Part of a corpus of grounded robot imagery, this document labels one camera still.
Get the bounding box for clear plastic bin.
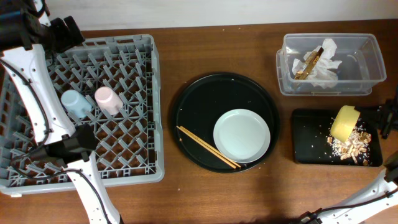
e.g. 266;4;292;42
276;33;387;96

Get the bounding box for yellow bowl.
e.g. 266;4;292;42
330;105;360;142

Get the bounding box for lower wooden chopstick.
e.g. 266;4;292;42
175;125;238;170

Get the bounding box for pink plastic cup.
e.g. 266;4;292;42
95;86;123;115

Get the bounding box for round black tray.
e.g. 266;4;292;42
169;73;280;173

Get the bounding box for wooden chopstick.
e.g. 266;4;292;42
175;125;238;170
178;125;242;168

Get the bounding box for gold snack wrapper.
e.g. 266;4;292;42
294;47;324;80

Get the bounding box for upper wooden chopstick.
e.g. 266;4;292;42
178;125;242;168

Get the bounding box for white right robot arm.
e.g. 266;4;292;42
292;98;397;224

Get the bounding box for light blue plastic cup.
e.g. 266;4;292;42
61;90;93;118

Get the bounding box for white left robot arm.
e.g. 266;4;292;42
1;0;123;223

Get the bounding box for black rectangular tray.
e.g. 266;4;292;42
292;109;383;167

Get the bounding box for food scraps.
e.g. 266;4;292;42
326;125;372;166

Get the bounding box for grey round plate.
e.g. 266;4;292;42
213;109;271;164

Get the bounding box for white paper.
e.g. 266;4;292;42
292;39;342;88

